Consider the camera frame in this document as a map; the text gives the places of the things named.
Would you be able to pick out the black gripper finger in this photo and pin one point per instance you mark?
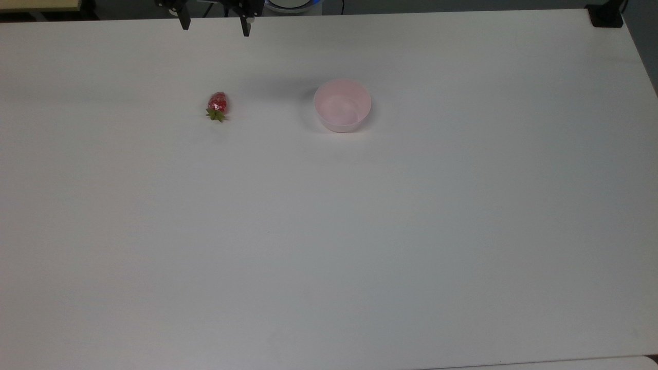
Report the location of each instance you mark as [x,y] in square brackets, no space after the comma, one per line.
[183,18]
[245,22]

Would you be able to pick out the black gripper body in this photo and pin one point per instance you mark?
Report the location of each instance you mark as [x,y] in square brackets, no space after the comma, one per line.
[257,5]

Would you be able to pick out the white and blue robot base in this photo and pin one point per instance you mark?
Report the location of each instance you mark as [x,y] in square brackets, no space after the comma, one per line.
[291,4]

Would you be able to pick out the red strawberry with green leaves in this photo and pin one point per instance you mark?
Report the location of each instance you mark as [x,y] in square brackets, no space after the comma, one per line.
[218,105]

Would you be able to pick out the pink plastic bowl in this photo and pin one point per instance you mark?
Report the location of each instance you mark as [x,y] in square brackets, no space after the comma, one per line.
[342,106]

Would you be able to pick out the light wooden furniture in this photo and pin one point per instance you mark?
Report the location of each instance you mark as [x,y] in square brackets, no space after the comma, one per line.
[38,5]

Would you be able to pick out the black table clamp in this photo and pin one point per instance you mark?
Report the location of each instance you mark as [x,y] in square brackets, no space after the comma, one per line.
[606,14]

